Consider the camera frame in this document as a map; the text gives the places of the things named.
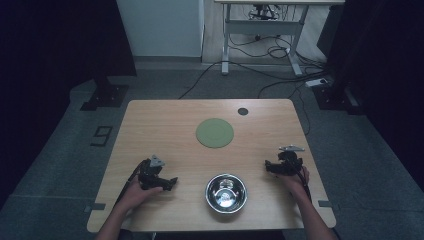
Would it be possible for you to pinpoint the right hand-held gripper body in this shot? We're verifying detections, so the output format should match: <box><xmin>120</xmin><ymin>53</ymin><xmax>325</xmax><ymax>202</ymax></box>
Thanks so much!
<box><xmin>275</xmin><ymin>144</ymin><xmax>306</xmax><ymax>177</ymax></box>

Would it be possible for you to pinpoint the green round mat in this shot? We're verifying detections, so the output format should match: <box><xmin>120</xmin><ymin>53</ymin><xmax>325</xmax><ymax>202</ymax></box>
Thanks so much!
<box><xmin>195</xmin><ymin>117</ymin><xmax>235</xmax><ymax>150</ymax></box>

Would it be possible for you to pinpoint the black floor cable bundle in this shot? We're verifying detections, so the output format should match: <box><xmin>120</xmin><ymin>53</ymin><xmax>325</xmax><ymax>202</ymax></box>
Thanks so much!
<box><xmin>227</xmin><ymin>33</ymin><xmax>329</xmax><ymax>76</ymax></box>

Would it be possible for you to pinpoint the white partition panel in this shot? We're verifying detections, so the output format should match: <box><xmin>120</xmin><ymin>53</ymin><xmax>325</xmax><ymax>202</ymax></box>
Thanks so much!
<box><xmin>115</xmin><ymin>0</ymin><xmax>205</xmax><ymax>58</ymax></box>

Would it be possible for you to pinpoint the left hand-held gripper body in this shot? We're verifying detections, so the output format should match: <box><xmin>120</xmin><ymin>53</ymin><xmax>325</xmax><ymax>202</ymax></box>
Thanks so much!
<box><xmin>137</xmin><ymin>154</ymin><xmax>174</xmax><ymax>192</ymax></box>

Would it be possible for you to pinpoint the person's right hand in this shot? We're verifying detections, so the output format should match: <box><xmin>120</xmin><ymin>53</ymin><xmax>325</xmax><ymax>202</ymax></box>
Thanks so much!
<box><xmin>277</xmin><ymin>165</ymin><xmax>311</xmax><ymax>198</ymax></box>

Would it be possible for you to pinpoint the dark curtain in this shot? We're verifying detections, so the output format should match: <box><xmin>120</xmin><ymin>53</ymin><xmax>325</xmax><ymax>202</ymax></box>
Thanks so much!
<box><xmin>315</xmin><ymin>0</ymin><xmax>424</xmax><ymax>183</ymax></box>
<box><xmin>0</xmin><ymin>0</ymin><xmax>138</xmax><ymax>204</ymax></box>

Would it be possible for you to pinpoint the white power strip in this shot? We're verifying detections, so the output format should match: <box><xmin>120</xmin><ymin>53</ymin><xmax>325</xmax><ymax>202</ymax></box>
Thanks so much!
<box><xmin>304</xmin><ymin>77</ymin><xmax>330</xmax><ymax>89</ymax></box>

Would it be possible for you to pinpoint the long black floor cable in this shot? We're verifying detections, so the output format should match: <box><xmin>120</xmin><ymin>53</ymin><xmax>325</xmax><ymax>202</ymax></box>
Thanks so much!
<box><xmin>177</xmin><ymin>60</ymin><xmax>321</xmax><ymax>100</ymax></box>

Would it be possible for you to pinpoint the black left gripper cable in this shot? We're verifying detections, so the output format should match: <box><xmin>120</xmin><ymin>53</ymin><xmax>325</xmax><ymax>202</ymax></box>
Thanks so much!
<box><xmin>114</xmin><ymin>159</ymin><xmax>148</xmax><ymax>206</ymax></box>

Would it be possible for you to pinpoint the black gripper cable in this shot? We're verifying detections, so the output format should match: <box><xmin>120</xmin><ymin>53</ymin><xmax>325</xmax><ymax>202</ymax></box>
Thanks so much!
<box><xmin>114</xmin><ymin>159</ymin><xmax>148</xmax><ymax>206</ymax></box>
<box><xmin>297</xmin><ymin>165</ymin><xmax>313</xmax><ymax>204</ymax></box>

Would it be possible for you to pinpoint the stainless steel bowl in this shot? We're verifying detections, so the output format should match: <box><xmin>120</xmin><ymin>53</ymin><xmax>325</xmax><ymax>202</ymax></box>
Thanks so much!
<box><xmin>204</xmin><ymin>172</ymin><xmax>249</xmax><ymax>215</ymax></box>

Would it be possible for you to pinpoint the white metal frame desk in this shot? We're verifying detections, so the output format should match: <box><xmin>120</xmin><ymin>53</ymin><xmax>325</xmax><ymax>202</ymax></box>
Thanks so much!
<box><xmin>214</xmin><ymin>0</ymin><xmax>346</xmax><ymax>77</ymax></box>

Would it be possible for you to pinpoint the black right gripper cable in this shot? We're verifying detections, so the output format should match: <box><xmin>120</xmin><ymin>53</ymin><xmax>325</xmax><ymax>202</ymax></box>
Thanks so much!
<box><xmin>297</xmin><ymin>165</ymin><xmax>313</xmax><ymax>204</ymax></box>

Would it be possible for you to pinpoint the black stand base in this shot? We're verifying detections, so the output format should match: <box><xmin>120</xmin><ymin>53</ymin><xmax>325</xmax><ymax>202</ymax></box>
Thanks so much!
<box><xmin>79</xmin><ymin>77</ymin><xmax>130</xmax><ymax>112</ymax></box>
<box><xmin>312</xmin><ymin>83</ymin><xmax>362</xmax><ymax>116</ymax></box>

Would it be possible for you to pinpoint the person's left hand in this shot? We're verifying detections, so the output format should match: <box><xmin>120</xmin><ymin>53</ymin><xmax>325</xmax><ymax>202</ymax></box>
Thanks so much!
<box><xmin>120</xmin><ymin>179</ymin><xmax>164</xmax><ymax>214</ymax></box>

